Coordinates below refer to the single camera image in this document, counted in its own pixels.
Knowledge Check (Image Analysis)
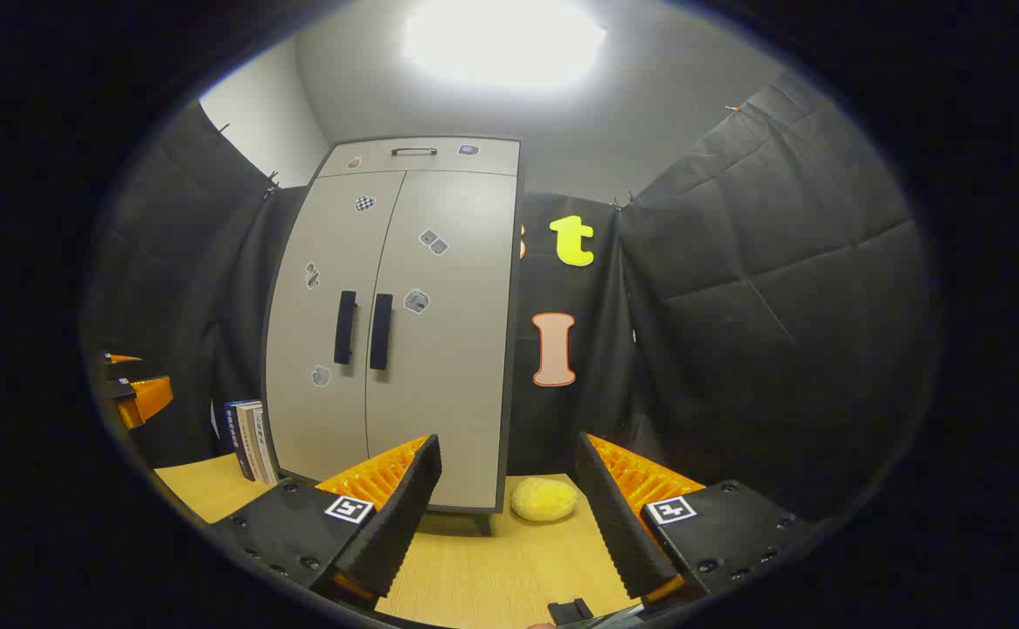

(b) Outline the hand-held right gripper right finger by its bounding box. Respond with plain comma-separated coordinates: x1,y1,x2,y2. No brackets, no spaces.
573,432,816,604

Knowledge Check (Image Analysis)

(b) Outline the black table clamp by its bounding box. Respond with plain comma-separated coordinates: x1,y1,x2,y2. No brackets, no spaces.
548,598,594,626

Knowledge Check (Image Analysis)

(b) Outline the ceiling light panel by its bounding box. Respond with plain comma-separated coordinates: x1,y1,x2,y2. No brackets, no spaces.
403,0,608,90

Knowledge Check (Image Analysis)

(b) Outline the yellow round sponge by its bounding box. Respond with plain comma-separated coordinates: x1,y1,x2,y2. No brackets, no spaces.
510,476,580,523

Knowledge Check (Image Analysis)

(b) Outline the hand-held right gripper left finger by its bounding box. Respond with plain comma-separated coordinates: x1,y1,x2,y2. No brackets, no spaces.
208,434,442,611

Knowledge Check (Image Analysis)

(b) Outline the grey cabinet drawer front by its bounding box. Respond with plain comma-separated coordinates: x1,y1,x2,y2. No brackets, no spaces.
319,138,521,178

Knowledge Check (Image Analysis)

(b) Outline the black backdrop cloth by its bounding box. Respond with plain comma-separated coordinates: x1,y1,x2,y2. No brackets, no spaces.
81,70,943,525

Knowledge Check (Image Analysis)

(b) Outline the grey double-door shoe cabinet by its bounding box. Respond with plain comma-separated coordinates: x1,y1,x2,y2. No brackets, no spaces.
260,135,523,536

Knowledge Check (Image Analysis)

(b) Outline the blue spine book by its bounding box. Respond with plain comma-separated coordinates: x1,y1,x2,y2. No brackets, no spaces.
224,400,257,481

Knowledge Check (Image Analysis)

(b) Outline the grey cabinet door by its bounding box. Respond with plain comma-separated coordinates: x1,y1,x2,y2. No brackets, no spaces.
365,171,519,512
263,171,407,483

